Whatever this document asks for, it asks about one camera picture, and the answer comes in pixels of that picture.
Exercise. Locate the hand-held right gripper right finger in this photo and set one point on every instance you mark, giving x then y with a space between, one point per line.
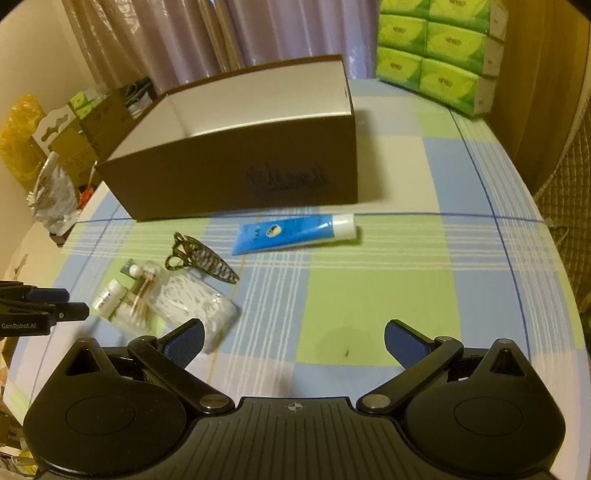
404 341

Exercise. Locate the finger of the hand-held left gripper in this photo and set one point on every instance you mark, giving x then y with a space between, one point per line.
46 294
69 311

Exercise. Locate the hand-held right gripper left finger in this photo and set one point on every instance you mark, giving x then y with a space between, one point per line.
187 341

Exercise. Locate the small white bottle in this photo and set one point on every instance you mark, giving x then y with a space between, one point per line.
108 297

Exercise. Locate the clear bag of white pieces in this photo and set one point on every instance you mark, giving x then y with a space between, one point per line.
194 300

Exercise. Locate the cotton swabs pack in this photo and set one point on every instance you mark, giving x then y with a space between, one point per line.
138 295

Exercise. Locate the small grey white-beaded item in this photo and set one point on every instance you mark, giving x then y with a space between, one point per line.
134 270

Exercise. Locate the leopard print hair clip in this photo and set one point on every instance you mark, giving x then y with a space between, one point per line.
212 265

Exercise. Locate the blue cream tube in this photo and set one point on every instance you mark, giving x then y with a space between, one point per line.
300 230

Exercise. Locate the brown cardboard box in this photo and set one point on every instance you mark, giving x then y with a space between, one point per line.
207 180

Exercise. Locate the checked tablecloth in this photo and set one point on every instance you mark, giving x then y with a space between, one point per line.
392 277

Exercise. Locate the clear plastic bag on stand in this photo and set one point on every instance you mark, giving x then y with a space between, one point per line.
53 194

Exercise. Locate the pile of assorted packages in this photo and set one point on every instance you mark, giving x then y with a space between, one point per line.
11 443

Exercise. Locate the brown carton with white hanger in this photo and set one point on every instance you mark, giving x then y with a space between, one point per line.
69 147

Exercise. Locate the yellow plastic bag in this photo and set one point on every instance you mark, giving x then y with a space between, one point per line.
18 134

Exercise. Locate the open cardboard carton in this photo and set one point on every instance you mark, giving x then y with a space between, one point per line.
106 115

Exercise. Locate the pale green tissue pack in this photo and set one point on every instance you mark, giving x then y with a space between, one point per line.
81 101

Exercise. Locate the quilted chair cover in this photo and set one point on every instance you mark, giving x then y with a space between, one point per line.
572 207

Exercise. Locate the white paper bag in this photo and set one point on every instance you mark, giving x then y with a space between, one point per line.
138 99

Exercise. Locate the wooden door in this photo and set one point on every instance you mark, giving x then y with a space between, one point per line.
545 92

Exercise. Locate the stack of green tissue packs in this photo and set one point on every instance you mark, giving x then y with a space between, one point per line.
438 55

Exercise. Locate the mauve curtain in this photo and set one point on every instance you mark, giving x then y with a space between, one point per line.
207 32

